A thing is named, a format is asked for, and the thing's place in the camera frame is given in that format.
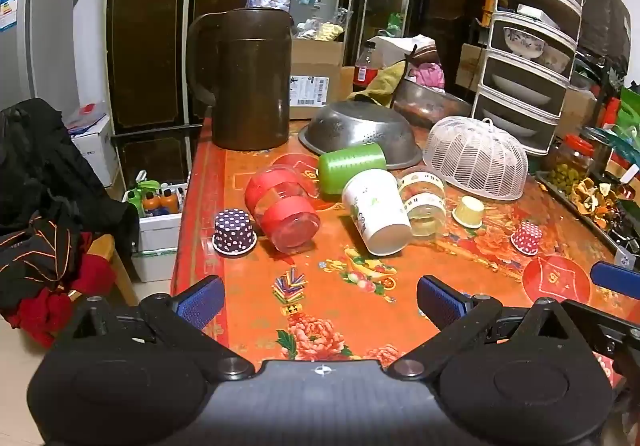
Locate pink cloth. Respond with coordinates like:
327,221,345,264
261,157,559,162
407,62,446,90

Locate wooden chair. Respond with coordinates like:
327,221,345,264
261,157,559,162
87,233,139,308

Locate dark wooden cabinet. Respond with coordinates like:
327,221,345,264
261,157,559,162
104,0,521,187

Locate cardboard box with label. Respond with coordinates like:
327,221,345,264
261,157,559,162
288,38,347,121

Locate grey refrigerator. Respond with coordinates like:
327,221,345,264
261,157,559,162
0,0,82,113

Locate small yellow cup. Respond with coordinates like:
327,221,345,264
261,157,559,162
452,196,487,229

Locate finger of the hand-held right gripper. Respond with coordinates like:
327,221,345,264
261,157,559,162
590,261,640,300
565,300,640,377

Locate red polka dot cup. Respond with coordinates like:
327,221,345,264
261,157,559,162
510,220,543,256

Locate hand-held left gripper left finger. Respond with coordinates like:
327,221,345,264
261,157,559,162
70,275,256,382

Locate green bag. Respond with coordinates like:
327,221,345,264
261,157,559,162
616,85,640,149

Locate white foam box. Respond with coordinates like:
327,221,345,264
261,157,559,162
122,181,189,254

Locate white mesh food cover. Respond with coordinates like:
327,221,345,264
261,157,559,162
422,117,530,202

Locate steel basin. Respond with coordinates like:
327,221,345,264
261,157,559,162
392,78,473,129

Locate green spray bottle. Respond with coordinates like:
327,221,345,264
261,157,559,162
126,180,161,219

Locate olive yellow cloth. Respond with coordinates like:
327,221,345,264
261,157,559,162
347,61,410,109

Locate dried orange peels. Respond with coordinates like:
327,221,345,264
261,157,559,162
569,177,627,230

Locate dark bag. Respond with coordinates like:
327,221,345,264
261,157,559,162
580,0,634,73

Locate white paper cup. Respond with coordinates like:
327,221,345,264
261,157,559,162
341,169,413,257

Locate blue patterned bowl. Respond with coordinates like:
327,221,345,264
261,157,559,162
502,26,546,60

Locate white plate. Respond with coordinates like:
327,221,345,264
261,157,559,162
490,73,552,108
481,108,539,138

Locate red floral tablecloth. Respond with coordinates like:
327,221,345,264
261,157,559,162
170,116,640,389

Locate steel colander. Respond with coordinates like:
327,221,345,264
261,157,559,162
298,101,423,170

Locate black jacket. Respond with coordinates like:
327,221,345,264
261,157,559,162
0,98,141,312

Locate white tiered dish rack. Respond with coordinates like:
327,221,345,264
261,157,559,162
470,0,586,157

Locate green plastic cup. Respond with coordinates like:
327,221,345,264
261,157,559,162
316,142,388,197

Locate glass jar with red lid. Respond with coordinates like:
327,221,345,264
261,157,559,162
546,133,596,193

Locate red cloth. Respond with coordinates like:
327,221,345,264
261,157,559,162
0,231,118,348

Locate metal tray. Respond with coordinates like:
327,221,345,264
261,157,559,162
534,170,640,272

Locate white cardboard box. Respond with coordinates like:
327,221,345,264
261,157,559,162
69,113,119,188

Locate red drink bottle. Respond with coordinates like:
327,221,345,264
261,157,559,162
353,41,384,93

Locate brown plastic pitcher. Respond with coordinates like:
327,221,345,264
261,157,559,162
186,8,294,152

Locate clear glass cup with bands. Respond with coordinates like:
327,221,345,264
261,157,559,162
397,168,447,243

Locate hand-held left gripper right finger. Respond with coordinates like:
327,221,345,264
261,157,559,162
387,275,576,382

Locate purple polka dot cup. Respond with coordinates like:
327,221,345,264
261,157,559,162
212,208,258,255

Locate red transparent plastic cup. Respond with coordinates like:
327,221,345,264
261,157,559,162
244,165,322,255

